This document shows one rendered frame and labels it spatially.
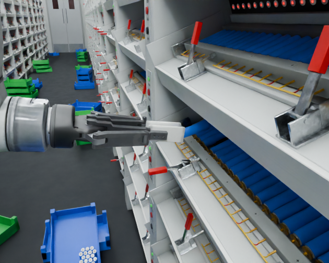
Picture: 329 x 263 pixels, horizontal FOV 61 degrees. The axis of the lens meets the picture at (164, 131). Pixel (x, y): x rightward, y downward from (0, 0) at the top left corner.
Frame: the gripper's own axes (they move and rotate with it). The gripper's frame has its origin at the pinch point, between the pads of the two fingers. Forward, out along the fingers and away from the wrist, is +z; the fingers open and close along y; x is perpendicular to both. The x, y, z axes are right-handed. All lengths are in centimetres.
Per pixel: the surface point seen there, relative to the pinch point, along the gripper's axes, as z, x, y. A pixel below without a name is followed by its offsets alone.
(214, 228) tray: 4.1, 8.0, -18.2
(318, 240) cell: 10.8, 1.7, -28.5
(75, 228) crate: -14, 75, 64
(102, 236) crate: -1, 83, 67
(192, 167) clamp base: 5.4, 5.5, -4.0
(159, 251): 9.2, 43.9, 14.6
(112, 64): 4, 7, 138
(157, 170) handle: -1.2, 6.5, -3.7
